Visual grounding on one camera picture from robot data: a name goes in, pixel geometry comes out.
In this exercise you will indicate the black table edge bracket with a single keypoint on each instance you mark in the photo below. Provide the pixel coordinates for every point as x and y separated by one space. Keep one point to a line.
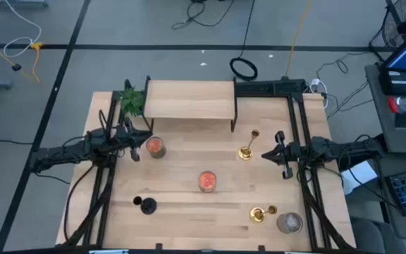
261 248
159 247

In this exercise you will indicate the dark grey cart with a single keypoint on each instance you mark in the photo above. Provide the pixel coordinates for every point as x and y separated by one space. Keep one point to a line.
400 162

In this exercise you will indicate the wooden shelf riser black legs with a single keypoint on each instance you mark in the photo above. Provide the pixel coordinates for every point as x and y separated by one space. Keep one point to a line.
189 98

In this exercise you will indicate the orange candle jar with label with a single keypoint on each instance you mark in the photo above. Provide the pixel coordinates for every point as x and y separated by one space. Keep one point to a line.
207 180

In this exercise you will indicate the orange candle plain glass jar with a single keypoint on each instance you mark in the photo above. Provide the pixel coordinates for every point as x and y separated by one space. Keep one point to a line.
155 145

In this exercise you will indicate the grey candle glass jar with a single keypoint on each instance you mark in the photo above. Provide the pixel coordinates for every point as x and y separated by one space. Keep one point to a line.
289 222

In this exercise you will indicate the grey floor base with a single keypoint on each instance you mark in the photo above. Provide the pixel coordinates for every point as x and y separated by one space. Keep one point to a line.
12 3

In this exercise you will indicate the black printer box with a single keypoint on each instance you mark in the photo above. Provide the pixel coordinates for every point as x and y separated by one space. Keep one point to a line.
397 86

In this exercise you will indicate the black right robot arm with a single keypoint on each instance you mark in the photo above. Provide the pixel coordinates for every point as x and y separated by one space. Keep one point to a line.
347 150

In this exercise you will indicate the white paper sheet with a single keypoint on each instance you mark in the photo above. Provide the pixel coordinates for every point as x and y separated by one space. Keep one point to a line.
359 174

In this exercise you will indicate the grey side desk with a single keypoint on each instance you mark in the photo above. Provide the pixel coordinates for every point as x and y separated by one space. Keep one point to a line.
382 120

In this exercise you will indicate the gold candlestick holder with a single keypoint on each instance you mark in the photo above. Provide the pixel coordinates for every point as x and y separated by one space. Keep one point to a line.
257 215
245 153

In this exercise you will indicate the grey office chair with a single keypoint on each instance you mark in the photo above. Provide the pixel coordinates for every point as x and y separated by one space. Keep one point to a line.
372 236

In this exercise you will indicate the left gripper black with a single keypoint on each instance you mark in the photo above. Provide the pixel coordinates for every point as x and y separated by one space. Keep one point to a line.
127 137

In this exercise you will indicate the black candlestick holder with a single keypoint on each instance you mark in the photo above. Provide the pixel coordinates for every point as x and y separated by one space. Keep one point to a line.
149 205

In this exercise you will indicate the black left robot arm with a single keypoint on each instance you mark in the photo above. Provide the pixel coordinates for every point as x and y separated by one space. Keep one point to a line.
65 151

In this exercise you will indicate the green artificial plant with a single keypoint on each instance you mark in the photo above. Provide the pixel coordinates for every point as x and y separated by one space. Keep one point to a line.
132 102

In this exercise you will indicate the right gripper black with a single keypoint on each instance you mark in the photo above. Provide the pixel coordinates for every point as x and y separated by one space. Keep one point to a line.
294 152

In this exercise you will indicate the red tool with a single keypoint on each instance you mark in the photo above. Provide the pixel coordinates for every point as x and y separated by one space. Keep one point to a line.
394 105

